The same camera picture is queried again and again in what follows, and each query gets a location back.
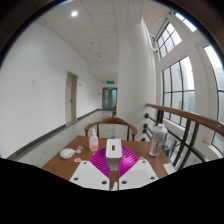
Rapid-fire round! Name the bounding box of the glass double door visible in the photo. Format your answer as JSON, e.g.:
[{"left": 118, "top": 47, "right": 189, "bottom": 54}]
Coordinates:
[{"left": 101, "top": 87, "right": 118, "bottom": 112}]

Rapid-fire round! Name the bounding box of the brown wooden chair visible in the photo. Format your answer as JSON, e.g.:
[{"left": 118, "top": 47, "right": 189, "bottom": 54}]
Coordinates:
[{"left": 83, "top": 116, "right": 138, "bottom": 142}]

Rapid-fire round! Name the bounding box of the clear plastic drink bottle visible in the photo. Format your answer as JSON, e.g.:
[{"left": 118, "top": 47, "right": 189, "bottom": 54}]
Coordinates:
[{"left": 148, "top": 123, "right": 169, "bottom": 158}]

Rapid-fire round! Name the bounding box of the small arched grid window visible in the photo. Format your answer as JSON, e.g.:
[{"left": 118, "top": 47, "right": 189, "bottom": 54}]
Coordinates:
[{"left": 155, "top": 21, "right": 183, "bottom": 60}]

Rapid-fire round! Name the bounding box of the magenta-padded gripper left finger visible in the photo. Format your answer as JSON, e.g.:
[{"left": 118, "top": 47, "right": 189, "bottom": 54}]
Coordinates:
[{"left": 69, "top": 145, "right": 112, "bottom": 192}]

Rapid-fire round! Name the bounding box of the white computer mouse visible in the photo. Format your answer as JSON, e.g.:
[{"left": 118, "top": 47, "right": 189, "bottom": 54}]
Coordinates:
[{"left": 59, "top": 147, "right": 76, "bottom": 160}]

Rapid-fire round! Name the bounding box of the wooden-topped black metal railing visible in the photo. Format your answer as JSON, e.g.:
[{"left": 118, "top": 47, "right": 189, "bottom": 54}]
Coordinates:
[{"left": 142, "top": 103, "right": 224, "bottom": 168}]

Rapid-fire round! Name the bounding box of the beige single door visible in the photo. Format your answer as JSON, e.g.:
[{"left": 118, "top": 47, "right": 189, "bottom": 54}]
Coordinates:
[{"left": 65, "top": 70, "right": 79, "bottom": 125}]

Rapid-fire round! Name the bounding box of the tall grid window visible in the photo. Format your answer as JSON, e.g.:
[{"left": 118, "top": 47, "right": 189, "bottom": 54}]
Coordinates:
[{"left": 161, "top": 55, "right": 196, "bottom": 128}]

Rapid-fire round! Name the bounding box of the white charger block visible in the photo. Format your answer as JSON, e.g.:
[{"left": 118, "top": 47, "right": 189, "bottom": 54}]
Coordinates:
[{"left": 105, "top": 138, "right": 123, "bottom": 172}]

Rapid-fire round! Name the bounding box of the hand sanitizer pump bottle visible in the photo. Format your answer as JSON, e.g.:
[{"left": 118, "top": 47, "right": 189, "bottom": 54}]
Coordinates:
[{"left": 88, "top": 128, "right": 100, "bottom": 153}]

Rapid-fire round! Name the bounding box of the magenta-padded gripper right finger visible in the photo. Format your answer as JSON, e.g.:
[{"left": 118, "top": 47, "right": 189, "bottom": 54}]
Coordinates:
[{"left": 117, "top": 145, "right": 159, "bottom": 192}]

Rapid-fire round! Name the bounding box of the large side window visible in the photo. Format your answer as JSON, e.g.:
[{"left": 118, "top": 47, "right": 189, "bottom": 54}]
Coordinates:
[{"left": 203, "top": 44, "right": 224, "bottom": 154}]

